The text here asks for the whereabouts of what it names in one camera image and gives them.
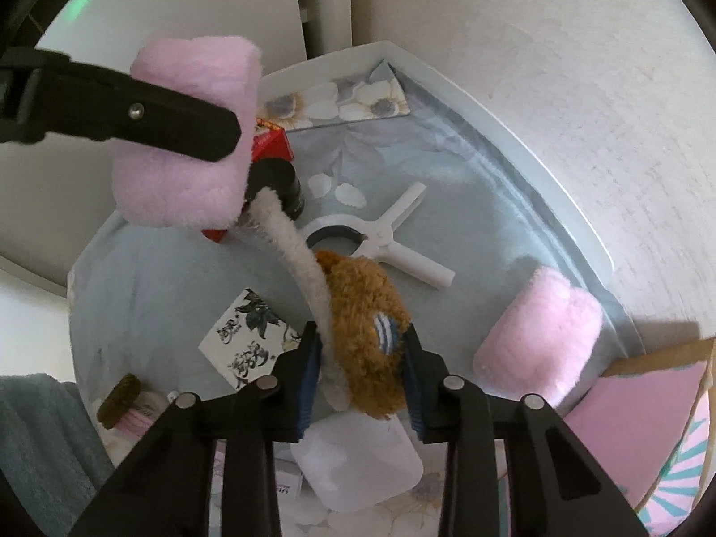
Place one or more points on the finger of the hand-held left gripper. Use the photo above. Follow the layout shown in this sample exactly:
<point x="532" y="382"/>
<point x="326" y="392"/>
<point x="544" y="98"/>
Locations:
<point x="140" y="112"/>

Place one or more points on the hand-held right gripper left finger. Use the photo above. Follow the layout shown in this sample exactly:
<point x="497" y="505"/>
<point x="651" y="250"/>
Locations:
<point x="310" y="383"/>

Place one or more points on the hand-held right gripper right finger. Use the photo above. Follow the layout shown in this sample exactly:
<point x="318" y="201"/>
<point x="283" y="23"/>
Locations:
<point x="417" y="389"/>

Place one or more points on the brown plush toy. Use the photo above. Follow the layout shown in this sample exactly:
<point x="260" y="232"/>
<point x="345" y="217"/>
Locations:
<point x="358" y="313"/>

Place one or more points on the pink teal cardboard box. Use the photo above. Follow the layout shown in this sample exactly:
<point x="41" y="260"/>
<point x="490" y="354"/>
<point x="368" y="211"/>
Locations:
<point x="626" y="419"/>

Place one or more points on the white card black ink print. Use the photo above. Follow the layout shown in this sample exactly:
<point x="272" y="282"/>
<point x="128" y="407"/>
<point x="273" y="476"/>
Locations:
<point x="246" y="335"/>

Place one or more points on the translucent white plastic box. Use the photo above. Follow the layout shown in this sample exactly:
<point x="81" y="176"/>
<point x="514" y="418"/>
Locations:
<point x="358" y="464"/>

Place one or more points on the small white paper box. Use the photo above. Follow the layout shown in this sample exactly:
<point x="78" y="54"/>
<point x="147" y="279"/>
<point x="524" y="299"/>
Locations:
<point x="291" y="484"/>

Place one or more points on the red box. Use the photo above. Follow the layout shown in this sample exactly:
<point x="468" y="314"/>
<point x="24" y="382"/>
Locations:
<point x="274" y="145"/>

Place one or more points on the white plastic clamp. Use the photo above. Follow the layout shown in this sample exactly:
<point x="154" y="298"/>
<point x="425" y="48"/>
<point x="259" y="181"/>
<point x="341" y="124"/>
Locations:
<point x="391" y="240"/>

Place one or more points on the black cylindrical jar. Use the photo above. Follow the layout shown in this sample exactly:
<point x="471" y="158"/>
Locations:
<point x="279" y="179"/>

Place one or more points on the floral blue bed sheet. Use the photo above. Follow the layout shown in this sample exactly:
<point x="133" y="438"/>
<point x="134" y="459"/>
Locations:
<point x="475" y="207"/>

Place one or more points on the brown fuzzy hair clip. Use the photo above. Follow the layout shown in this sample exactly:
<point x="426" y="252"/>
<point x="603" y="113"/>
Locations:
<point x="118" y="403"/>

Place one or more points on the grey teal towel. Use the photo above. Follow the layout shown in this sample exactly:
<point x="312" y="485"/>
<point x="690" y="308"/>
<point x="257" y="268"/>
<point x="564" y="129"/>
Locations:
<point x="39" y="436"/>

